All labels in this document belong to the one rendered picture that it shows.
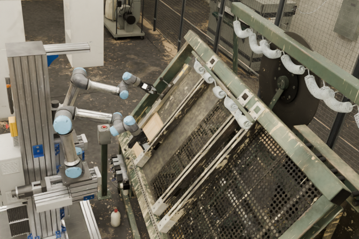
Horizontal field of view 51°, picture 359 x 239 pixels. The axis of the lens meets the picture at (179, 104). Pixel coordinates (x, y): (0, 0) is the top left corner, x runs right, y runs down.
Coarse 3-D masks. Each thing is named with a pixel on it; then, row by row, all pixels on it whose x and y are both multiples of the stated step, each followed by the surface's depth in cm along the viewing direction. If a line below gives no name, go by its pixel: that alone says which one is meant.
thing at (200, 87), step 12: (216, 60) 303; (204, 72) 309; (204, 84) 312; (192, 96) 315; (180, 108) 319; (168, 120) 325; (180, 120) 324; (168, 132) 327; (156, 144) 329; (144, 156) 332
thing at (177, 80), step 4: (188, 68) 345; (180, 72) 350; (184, 72) 346; (188, 72) 347; (180, 76) 347; (184, 76) 348; (176, 80) 349; (180, 80) 349; (176, 84) 350; (172, 88) 350; (168, 92) 351; (172, 92) 353; (168, 96) 354; (160, 100) 355; (164, 100) 355; (156, 104) 358; (160, 104) 355; (152, 108) 360; (156, 108) 356; (152, 112) 357; (148, 116) 359; (144, 120) 362; (148, 120) 361; (140, 124) 364; (144, 124) 362; (140, 128) 362; (132, 136) 366
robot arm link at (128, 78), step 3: (126, 72) 332; (123, 75) 333; (126, 75) 329; (129, 75) 330; (132, 75) 333; (123, 78) 331; (126, 78) 330; (129, 78) 331; (132, 78) 332; (135, 78) 334; (126, 81) 332; (129, 81) 332; (132, 81) 333; (135, 81) 334
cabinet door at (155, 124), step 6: (156, 114) 354; (150, 120) 358; (156, 120) 350; (144, 126) 361; (150, 126) 354; (156, 126) 346; (144, 132) 357; (150, 132) 349; (156, 132) 342; (150, 138) 345; (138, 144) 356; (138, 150) 351
